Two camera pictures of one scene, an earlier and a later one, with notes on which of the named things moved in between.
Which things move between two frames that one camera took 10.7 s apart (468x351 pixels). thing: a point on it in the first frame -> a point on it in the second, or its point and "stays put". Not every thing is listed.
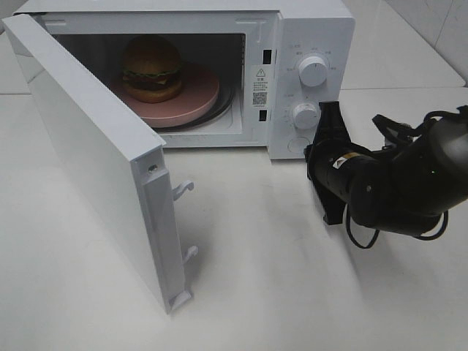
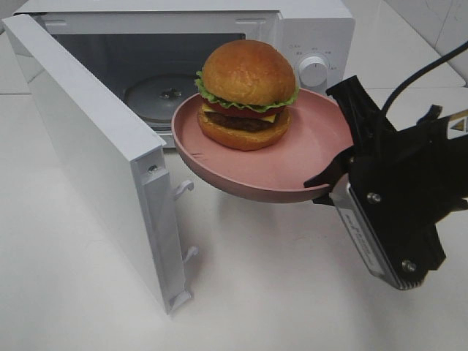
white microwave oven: [216, 74] stays put
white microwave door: [127, 161] stays put
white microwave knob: [313, 71] stays put
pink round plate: [199, 89] -> [317, 134]
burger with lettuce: [152, 71] -> [246, 86]
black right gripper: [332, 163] -> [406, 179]
